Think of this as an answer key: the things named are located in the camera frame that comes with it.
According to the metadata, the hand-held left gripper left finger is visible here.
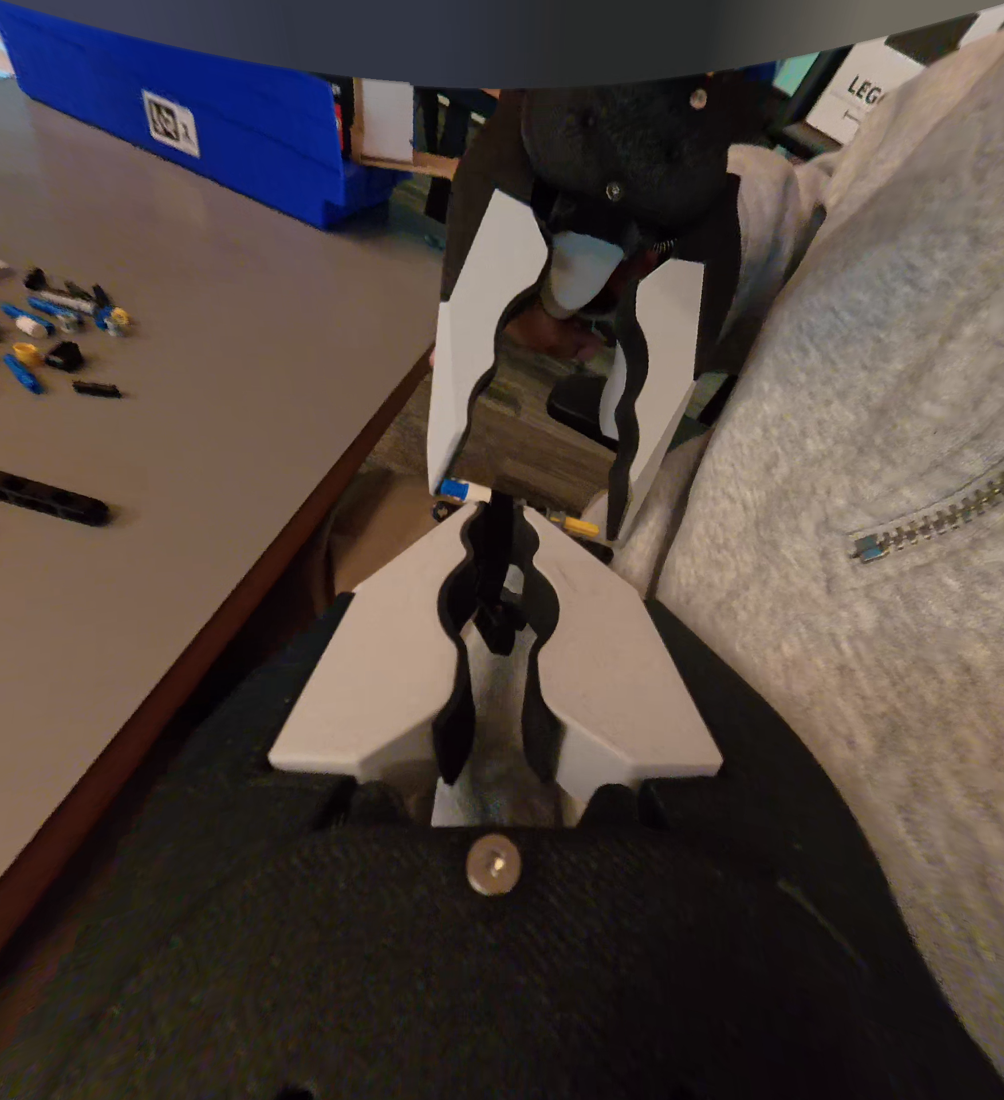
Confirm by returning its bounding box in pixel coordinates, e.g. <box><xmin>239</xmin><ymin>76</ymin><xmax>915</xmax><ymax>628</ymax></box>
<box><xmin>268</xmin><ymin>502</ymin><xmax>479</xmax><ymax>787</ymax></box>

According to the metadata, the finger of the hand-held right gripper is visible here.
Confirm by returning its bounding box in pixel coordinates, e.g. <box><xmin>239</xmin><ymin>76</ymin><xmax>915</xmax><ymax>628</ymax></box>
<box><xmin>596</xmin><ymin>256</ymin><xmax>707</xmax><ymax>543</ymax></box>
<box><xmin>426</xmin><ymin>187</ymin><xmax>554</xmax><ymax>498</ymax></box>

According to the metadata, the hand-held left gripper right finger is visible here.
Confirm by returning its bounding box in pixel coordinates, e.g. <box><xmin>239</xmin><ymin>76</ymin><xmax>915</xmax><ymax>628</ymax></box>
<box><xmin>514</xmin><ymin>505</ymin><xmax>725</xmax><ymax>800</ymax></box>

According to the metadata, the black lego beam assembly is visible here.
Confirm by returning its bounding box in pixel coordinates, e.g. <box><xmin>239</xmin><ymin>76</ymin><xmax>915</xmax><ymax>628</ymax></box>
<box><xmin>433</xmin><ymin>477</ymin><xmax>615</xmax><ymax>654</ymax></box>

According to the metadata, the person's right forearm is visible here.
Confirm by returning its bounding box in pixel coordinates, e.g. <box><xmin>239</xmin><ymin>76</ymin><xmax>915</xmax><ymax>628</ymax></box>
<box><xmin>725</xmin><ymin>146</ymin><xmax>831</xmax><ymax>285</ymax></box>

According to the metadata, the pile of lego beams and gears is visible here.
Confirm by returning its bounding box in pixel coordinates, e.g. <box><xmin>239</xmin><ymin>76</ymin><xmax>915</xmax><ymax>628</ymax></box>
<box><xmin>0</xmin><ymin>455</ymin><xmax>113</xmax><ymax>603</ymax></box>

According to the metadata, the scatter of small lego pins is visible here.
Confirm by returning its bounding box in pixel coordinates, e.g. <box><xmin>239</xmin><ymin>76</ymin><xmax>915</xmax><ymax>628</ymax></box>
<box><xmin>0</xmin><ymin>266</ymin><xmax>133</xmax><ymax>409</ymax></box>

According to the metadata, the person's right hand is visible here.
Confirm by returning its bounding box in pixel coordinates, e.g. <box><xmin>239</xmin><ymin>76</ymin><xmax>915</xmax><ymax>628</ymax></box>
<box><xmin>506</xmin><ymin>292</ymin><xmax>623</xmax><ymax>364</ymax></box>

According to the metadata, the white cardboard box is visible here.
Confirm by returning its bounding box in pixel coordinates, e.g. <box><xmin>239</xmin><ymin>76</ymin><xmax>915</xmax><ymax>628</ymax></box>
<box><xmin>351</xmin><ymin>77</ymin><xmax>460</xmax><ymax>177</ymax></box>

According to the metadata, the white printed box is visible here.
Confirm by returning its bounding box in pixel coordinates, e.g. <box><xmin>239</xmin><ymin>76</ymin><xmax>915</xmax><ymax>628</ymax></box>
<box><xmin>806</xmin><ymin>38</ymin><xmax>932</xmax><ymax>160</ymax></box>

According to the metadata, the blue storage bin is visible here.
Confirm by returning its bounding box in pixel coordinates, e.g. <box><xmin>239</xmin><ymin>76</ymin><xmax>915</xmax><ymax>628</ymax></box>
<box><xmin>0</xmin><ymin>0</ymin><xmax>412</xmax><ymax>231</ymax></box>

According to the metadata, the grey hoodie person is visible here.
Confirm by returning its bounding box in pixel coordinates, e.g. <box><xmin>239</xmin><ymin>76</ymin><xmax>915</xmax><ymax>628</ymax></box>
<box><xmin>613</xmin><ymin>0</ymin><xmax>1004</xmax><ymax>1100</ymax></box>

